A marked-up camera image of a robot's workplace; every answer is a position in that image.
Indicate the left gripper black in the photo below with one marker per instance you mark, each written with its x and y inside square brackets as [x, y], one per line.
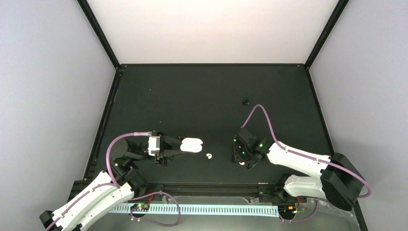
[171, 154]

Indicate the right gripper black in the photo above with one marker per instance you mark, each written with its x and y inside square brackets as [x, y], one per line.
[235, 155]

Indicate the white earbud charging case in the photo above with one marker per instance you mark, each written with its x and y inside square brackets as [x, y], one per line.
[192, 145]

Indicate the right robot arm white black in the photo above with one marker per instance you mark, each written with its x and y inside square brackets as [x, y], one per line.
[330, 177]

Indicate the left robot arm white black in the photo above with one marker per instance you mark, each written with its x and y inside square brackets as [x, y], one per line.
[120, 182]

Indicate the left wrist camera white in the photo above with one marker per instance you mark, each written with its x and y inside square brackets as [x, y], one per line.
[154, 145]

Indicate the black aluminium rail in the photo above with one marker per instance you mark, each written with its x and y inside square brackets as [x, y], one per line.
[267, 192]

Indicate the light blue cable duct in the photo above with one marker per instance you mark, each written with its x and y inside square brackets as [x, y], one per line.
[186, 209]

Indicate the black frame post left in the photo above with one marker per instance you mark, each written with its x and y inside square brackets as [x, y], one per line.
[89, 14]

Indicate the black frame post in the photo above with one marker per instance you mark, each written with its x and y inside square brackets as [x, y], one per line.
[329, 26]
[89, 14]

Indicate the black frame post right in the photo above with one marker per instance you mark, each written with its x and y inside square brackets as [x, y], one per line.
[329, 26]

